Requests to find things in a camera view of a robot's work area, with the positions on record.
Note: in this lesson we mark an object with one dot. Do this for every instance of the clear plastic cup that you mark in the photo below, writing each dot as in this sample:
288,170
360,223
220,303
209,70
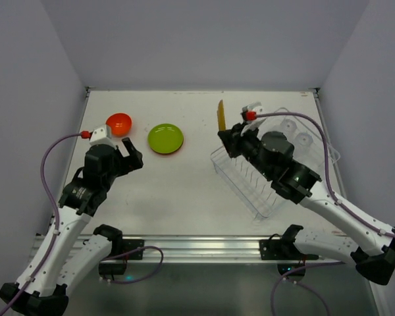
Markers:
288,126
304,140

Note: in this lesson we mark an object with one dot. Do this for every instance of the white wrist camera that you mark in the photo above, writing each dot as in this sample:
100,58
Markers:
101,136
250,113

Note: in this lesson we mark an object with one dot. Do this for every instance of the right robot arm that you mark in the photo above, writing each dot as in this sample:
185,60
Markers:
371,246

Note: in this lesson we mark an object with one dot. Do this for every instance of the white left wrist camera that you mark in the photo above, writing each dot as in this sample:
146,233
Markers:
101,136

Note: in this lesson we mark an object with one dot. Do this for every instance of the orange plastic bowl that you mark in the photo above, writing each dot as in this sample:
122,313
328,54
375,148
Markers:
120,124

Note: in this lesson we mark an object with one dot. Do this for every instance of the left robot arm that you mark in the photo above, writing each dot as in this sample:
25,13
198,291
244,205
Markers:
45,285

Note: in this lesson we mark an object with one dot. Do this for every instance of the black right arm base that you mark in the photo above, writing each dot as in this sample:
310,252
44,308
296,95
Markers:
281,248

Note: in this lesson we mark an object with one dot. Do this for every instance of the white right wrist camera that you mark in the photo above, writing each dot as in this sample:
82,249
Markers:
250,113

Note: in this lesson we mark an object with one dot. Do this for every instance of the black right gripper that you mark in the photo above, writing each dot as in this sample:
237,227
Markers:
232,141

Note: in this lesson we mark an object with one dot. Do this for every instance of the green plastic plate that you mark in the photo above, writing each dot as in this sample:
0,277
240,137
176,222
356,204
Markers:
165,138

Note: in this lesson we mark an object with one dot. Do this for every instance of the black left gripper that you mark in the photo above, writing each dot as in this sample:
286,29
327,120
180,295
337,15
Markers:
125,160

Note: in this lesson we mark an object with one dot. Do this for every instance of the dark olive plastic plate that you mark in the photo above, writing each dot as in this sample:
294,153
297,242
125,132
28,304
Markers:
221,116

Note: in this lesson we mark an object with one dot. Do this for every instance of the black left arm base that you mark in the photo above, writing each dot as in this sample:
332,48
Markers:
119,245

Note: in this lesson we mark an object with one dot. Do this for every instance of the aluminium mounting rail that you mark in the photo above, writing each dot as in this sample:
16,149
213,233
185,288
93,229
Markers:
197,248

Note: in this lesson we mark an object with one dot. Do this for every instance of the white wire dish rack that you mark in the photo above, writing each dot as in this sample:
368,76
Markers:
250,186

